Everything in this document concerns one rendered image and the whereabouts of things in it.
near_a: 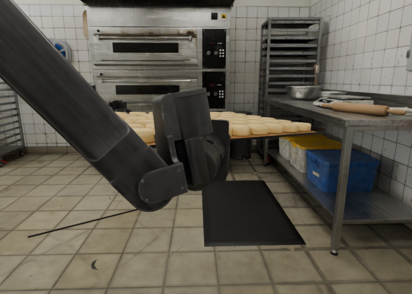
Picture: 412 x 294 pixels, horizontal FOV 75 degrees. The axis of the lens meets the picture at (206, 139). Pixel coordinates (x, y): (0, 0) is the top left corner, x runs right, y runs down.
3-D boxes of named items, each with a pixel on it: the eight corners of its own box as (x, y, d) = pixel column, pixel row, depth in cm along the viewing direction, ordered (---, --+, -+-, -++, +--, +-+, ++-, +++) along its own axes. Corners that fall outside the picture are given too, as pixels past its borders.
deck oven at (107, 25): (91, 181, 295) (71, -20, 252) (121, 152, 413) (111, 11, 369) (232, 180, 301) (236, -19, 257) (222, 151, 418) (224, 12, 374)
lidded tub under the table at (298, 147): (286, 161, 291) (287, 138, 285) (328, 161, 292) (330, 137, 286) (298, 174, 253) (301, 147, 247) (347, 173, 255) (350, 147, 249)
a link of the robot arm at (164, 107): (124, 190, 36) (142, 208, 28) (104, 104, 34) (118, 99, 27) (201, 166, 42) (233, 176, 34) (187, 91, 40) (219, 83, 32)
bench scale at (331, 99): (312, 105, 229) (313, 95, 227) (346, 105, 233) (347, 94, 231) (334, 109, 200) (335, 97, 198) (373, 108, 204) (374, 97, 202)
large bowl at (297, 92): (279, 98, 316) (281, 86, 313) (312, 98, 317) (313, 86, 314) (291, 100, 278) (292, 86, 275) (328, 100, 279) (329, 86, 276)
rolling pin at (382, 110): (318, 109, 201) (319, 100, 200) (324, 108, 204) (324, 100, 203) (402, 118, 154) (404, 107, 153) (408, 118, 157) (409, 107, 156)
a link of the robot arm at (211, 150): (173, 196, 34) (218, 191, 33) (163, 143, 33) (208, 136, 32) (187, 178, 40) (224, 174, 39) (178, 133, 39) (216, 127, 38)
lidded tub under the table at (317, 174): (301, 177, 246) (303, 149, 240) (350, 175, 249) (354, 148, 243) (321, 194, 209) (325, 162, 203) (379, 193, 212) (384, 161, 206)
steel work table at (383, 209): (260, 164, 354) (263, 89, 333) (314, 164, 357) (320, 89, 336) (330, 258, 169) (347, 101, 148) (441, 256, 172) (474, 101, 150)
